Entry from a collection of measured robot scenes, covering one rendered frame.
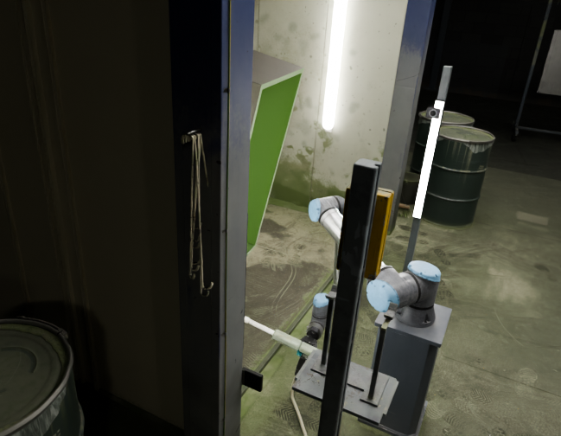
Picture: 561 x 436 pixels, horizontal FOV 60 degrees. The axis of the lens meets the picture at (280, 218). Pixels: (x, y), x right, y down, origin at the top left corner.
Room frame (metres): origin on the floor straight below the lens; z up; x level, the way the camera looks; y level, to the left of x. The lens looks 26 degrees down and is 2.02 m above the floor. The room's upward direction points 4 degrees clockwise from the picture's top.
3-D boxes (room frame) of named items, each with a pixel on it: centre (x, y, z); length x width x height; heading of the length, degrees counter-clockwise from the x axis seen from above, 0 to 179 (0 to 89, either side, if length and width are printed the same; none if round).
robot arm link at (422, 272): (1.90, -0.67, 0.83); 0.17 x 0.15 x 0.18; 121
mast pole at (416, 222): (3.15, -0.99, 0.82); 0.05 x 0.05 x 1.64; 65
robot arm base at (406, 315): (1.91, -0.68, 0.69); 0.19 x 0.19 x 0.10
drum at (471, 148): (4.52, -1.68, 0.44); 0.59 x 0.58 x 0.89; 169
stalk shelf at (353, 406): (1.28, -0.27, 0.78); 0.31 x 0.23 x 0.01; 65
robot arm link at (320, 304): (2.26, -0.27, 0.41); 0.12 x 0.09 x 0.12; 121
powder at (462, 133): (4.53, -1.68, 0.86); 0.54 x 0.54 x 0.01
